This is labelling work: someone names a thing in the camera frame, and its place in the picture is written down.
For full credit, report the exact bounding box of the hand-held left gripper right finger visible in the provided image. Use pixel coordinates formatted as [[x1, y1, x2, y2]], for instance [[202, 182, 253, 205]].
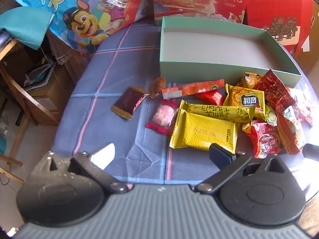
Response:
[[196, 143, 299, 195]]

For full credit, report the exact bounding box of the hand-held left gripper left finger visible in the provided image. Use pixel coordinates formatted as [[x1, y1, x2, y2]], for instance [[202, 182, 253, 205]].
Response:
[[32, 143, 129, 195]]

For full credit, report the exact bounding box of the square yellow snack packet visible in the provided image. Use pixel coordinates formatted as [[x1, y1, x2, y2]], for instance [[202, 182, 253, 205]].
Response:
[[169, 110, 240, 154]]

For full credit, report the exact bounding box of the long yellow snack packet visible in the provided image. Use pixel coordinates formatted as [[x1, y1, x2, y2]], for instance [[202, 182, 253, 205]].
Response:
[[179, 100, 256, 124]]

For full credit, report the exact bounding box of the red printed snack packet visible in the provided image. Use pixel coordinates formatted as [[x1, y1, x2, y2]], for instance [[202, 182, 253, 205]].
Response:
[[242, 119, 283, 159]]

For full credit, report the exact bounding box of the small red candy packet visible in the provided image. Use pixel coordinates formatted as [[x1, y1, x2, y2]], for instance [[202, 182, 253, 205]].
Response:
[[194, 90, 226, 106]]

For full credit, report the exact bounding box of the yellow packet dark label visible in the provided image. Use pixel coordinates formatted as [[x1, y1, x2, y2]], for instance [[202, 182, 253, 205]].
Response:
[[223, 83, 266, 120]]

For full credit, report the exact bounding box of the small yellow green packet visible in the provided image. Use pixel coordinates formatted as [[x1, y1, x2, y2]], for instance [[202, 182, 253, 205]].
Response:
[[264, 104, 278, 127]]

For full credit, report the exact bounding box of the long orange snack packet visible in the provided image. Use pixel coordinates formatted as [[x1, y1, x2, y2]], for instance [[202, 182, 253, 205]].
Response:
[[161, 79, 225, 100]]

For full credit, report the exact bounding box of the orange striped noodle packet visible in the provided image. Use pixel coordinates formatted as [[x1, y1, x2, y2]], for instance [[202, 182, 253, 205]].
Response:
[[276, 106, 307, 155]]

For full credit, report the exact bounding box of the yellow orange packet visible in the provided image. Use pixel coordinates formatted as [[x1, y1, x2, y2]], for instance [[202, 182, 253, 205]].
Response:
[[235, 72, 263, 88]]

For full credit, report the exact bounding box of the red white cartoon packet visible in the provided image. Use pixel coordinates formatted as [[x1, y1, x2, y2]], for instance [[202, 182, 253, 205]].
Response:
[[285, 87, 314, 128]]

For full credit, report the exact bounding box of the green cardboard box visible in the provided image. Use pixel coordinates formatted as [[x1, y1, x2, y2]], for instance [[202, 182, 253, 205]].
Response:
[[159, 16, 302, 88]]

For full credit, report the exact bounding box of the dark red chocolate packet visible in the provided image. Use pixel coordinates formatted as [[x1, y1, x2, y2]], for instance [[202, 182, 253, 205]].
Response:
[[111, 85, 150, 120]]

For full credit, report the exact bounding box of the pink candy red wrapper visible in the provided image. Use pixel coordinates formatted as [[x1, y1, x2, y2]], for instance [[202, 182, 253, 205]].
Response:
[[146, 99, 179, 135]]

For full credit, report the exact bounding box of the brown cardboard box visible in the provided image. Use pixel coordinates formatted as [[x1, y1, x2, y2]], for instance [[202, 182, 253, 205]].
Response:
[[26, 65, 76, 126]]

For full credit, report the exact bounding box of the red foil snack packet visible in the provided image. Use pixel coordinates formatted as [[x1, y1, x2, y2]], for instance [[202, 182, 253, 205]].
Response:
[[254, 69, 296, 116]]

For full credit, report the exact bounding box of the brown wrapped candy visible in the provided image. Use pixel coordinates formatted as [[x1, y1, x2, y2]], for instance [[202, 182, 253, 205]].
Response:
[[149, 77, 167, 99]]

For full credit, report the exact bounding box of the plaid blue tablecloth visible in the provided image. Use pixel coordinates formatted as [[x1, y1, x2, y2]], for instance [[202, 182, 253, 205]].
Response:
[[50, 17, 319, 202]]

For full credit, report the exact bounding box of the wooden chair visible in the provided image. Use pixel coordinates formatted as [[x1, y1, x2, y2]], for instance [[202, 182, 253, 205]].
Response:
[[0, 40, 60, 185]]

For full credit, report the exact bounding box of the blue cartoon gift bag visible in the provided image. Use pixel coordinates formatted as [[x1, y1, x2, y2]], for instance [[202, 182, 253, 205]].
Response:
[[7, 0, 154, 55]]

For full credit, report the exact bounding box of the teal cloth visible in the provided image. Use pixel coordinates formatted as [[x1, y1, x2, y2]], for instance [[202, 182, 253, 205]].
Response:
[[0, 6, 56, 51]]

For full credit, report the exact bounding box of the red paper gift bag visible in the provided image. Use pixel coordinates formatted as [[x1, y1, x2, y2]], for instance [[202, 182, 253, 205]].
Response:
[[245, 0, 319, 58]]

